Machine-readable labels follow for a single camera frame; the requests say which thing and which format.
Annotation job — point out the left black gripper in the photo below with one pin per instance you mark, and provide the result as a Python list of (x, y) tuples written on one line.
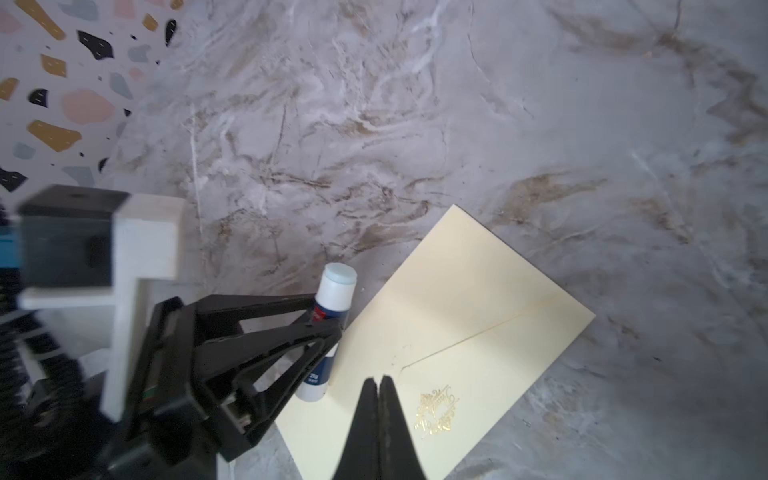
[(235, 386)]

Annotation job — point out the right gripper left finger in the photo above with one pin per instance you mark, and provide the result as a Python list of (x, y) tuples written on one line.
[(361, 457)]

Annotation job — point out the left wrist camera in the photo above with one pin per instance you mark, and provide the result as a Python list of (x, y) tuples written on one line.
[(86, 257)]

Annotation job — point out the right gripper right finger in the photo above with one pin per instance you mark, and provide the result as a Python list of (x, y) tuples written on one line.
[(397, 455)]

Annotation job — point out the blue white glue stick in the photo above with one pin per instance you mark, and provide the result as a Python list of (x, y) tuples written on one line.
[(333, 301)]

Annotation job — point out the cream envelope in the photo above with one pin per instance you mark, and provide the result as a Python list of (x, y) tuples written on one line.
[(464, 327)]

